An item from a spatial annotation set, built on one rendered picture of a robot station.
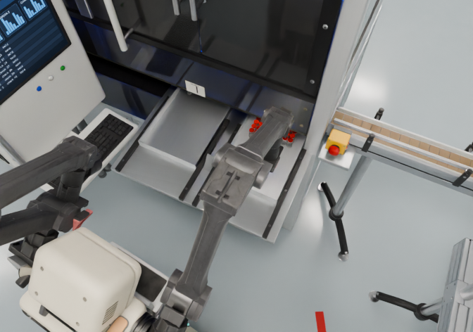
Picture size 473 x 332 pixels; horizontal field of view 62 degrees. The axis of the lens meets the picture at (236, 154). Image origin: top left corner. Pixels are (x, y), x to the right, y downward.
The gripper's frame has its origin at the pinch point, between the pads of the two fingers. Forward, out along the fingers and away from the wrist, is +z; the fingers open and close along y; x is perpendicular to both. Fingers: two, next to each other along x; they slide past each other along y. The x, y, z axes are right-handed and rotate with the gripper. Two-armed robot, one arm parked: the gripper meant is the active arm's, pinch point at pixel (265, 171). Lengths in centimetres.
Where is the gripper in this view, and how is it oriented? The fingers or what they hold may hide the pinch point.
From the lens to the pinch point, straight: 132.6
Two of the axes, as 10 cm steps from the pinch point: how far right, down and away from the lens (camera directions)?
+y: 4.0, -6.8, 6.1
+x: -9.1, -3.5, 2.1
